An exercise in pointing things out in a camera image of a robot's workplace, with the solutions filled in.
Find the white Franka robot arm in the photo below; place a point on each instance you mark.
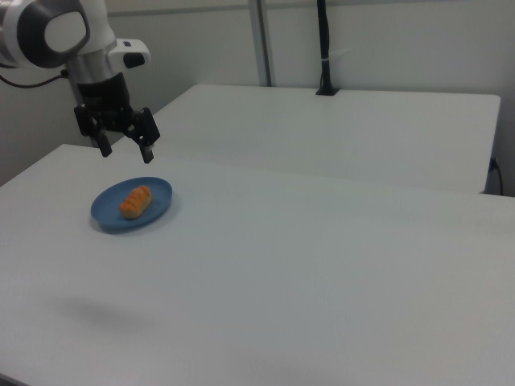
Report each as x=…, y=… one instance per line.
x=60, y=34

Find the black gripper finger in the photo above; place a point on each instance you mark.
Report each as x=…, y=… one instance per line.
x=91, y=122
x=144, y=128

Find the orange bread roll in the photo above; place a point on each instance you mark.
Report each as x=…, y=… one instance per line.
x=136, y=202

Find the black pole with clamp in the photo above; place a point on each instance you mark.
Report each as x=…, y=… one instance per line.
x=325, y=36

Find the blue round plate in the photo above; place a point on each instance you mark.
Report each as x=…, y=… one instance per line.
x=108, y=209

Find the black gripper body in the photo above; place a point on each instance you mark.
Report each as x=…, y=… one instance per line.
x=105, y=100

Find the wide grey wall post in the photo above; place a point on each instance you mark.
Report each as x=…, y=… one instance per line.
x=263, y=44

